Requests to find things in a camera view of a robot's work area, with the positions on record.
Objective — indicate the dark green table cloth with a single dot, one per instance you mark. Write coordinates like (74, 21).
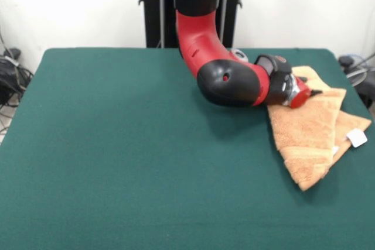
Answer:
(117, 144)

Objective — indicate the black upright stand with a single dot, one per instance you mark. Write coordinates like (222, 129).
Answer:
(158, 10)

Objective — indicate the orange terry towel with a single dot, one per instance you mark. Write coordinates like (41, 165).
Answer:
(310, 133)

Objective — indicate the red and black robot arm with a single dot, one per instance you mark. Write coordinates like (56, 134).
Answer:
(222, 65)

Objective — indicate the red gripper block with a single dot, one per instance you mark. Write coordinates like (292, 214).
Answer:
(301, 95)

